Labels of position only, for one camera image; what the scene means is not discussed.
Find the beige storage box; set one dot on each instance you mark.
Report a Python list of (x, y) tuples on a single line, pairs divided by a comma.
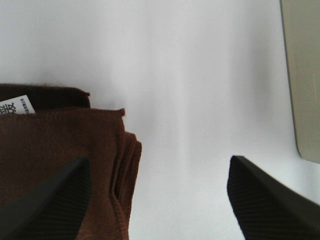
[(301, 33)]

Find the white towel label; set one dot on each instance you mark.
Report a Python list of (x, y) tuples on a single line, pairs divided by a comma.
[(18, 105)]

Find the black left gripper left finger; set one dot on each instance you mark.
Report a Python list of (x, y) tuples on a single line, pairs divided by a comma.
[(53, 210)]

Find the brown towel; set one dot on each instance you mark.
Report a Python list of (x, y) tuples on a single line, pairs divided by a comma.
[(33, 147)]

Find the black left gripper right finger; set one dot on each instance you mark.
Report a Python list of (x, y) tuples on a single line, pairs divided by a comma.
[(266, 209)]

